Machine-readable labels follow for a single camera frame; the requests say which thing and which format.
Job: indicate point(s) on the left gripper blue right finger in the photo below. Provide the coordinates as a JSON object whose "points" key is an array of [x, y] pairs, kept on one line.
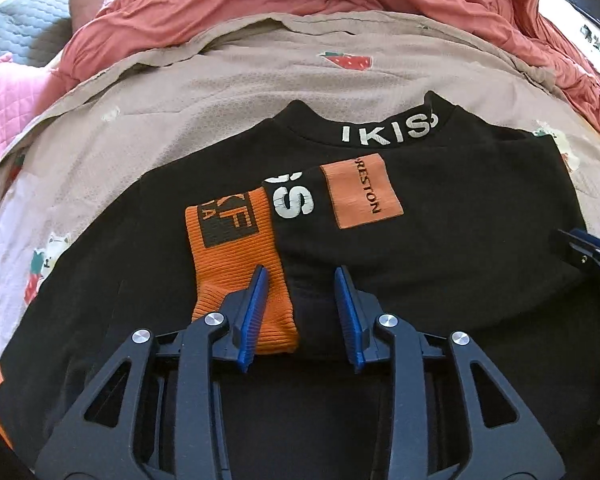
{"points": [[505, 440]]}

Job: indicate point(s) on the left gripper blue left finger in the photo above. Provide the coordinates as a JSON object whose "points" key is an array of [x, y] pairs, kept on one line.
{"points": [[153, 410]]}

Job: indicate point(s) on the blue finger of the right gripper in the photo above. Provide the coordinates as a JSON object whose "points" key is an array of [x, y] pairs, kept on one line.
{"points": [[578, 248]]}

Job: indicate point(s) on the black long-sleeve shirt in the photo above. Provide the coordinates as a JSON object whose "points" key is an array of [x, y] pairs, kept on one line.
{"points": [[444, 218]]}

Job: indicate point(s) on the white desk with clutter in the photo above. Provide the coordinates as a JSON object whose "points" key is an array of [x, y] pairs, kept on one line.
{"points": [[597, 42]]}

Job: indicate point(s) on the coral red duvet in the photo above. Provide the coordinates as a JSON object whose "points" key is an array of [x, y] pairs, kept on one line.
{"points": [[126, 27]]}

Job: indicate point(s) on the pink cartoon print bedsheet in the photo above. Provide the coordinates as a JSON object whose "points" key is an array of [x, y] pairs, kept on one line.
{"points": [[75, 159]]}

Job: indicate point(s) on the pink quilted pillow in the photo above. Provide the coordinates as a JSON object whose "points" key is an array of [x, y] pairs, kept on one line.
{"points": [[25, 92]]}

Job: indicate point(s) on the grey quilted headboard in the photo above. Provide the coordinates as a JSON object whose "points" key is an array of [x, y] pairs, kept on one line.
{"points": [[34, 31]]}

